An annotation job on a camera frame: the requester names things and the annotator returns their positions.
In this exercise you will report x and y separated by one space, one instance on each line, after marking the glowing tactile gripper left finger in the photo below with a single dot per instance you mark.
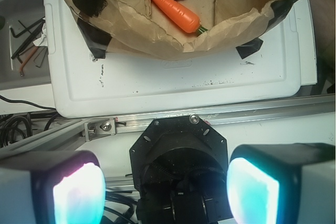
51 187

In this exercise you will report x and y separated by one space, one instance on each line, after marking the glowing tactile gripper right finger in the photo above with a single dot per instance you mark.
282 183

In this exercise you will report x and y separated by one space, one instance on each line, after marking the orange plastic carrot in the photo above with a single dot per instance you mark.
184 18

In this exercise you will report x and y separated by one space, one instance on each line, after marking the black allen key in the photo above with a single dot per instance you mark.
25 36

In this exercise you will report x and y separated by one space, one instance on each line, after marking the brown paper bag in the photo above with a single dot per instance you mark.
176 29

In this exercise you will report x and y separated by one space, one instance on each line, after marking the aluminium extrusion rail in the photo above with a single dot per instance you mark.
291 120

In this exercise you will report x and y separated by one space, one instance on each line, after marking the metal corner bracket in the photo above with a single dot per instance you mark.
99 128

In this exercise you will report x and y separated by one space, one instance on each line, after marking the black octagonal mount plate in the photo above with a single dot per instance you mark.
179 167

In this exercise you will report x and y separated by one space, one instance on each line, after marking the orange-handled allen key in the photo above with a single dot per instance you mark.
32 52

